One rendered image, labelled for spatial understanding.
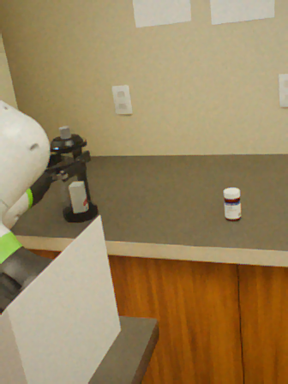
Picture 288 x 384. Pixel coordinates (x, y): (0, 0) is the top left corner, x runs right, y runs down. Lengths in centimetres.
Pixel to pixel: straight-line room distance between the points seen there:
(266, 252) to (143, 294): 38
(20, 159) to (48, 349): 29
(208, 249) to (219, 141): 74
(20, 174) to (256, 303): 71
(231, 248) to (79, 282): 49
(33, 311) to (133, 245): 59
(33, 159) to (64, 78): 122
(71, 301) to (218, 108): 119
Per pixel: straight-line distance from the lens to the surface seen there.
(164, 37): 178
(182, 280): 124
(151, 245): 118
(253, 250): 112
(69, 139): 130
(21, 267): 73
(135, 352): 86
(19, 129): 77
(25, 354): 65
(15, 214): 105
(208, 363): 139
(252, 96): 174
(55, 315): 69
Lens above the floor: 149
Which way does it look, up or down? 21 degrees down
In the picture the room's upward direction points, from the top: 8 degrees counter-clockwise
